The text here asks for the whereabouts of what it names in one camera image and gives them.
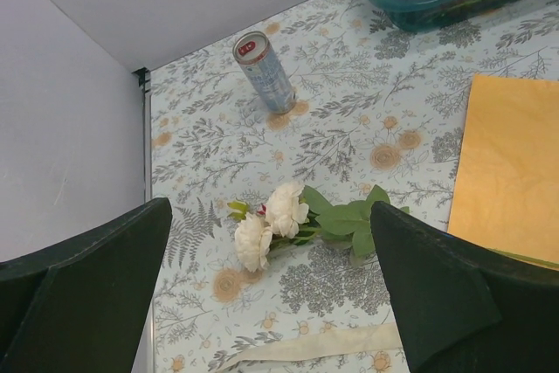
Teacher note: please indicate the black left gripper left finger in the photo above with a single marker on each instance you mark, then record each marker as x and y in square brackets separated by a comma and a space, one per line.
[81, 305]

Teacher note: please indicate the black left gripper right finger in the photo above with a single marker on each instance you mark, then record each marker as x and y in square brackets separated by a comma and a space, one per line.
[460, 307]

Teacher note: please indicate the cream printed ribbon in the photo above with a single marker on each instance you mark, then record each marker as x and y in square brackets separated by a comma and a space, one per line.
[340, 342]

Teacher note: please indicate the orange paper bouquet wrap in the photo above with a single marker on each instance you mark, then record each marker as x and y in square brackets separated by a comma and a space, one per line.
[511, 131]

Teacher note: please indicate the white rose stem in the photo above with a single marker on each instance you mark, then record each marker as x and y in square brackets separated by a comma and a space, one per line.
[297, 220]

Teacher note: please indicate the silver drink can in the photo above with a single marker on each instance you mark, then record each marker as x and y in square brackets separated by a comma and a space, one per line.
[260, 64]

